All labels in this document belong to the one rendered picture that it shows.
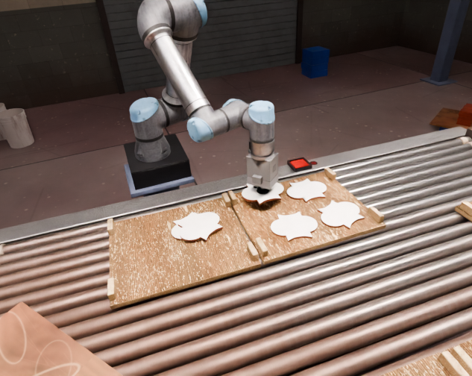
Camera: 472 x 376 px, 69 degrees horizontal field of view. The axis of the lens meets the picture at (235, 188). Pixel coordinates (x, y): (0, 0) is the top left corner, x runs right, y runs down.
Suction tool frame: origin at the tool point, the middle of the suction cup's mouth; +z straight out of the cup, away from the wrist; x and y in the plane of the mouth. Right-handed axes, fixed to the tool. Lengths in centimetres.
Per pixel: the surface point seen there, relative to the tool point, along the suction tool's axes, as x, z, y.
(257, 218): -8.6, 3.7, 2.3
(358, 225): 1.8, 3.6, 32.0
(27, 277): -60, 6, -47
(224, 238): -21.7, 3.7, -2.3
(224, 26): 409, 23, -271
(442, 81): 475, 96, 44
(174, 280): -42.0, 3.7, -5.9
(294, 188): 11.4, 2.9, 6.8
